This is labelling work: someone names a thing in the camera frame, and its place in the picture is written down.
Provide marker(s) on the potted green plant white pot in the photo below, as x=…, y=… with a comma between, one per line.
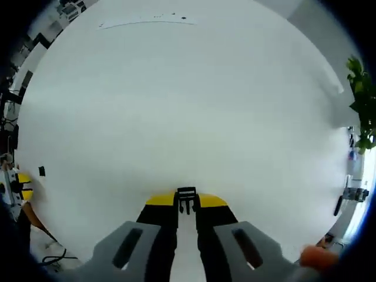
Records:
x=364, y=88

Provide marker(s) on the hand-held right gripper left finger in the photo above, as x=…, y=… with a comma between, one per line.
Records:
x=132, y=243

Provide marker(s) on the black slim object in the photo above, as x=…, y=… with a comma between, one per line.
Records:
x=338, y=205

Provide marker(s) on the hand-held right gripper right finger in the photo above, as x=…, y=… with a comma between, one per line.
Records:
x=235, y=249

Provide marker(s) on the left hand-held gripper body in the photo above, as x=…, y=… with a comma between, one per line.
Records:
x=8, y=188

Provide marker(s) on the pronged black plastic buckle part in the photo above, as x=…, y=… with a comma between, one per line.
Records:
x=186, y=192

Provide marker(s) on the small dark device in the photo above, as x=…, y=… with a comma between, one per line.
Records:
x=355, y=194

